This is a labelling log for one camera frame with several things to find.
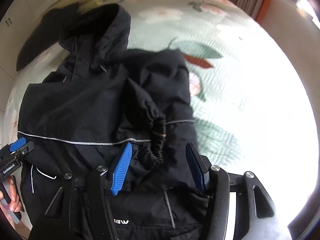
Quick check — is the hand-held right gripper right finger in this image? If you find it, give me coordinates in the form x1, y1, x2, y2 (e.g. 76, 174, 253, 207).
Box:
186, 142, 275, 240

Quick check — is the floral quilted bedspread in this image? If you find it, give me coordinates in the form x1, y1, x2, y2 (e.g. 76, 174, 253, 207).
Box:
1, 0, 314, 233

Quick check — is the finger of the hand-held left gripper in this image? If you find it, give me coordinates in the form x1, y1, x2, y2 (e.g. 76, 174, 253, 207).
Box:
9, 137, 27, 153
15, 141, 35, 157

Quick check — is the black folded garment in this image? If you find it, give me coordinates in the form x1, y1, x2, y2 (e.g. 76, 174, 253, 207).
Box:
16, 4, 83, 72

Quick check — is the black hooded jacket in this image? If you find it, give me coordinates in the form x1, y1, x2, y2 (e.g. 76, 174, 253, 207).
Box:
17, 4, 210, 240

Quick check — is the person's left hand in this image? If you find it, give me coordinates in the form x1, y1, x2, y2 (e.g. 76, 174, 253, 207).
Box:
0, 177, 23, 213

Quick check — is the white wardrobe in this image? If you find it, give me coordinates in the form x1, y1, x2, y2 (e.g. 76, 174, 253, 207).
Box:
0, 0, 32, 145

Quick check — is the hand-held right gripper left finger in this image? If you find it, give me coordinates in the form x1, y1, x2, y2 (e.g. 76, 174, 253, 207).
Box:
30, 142, 133, 240

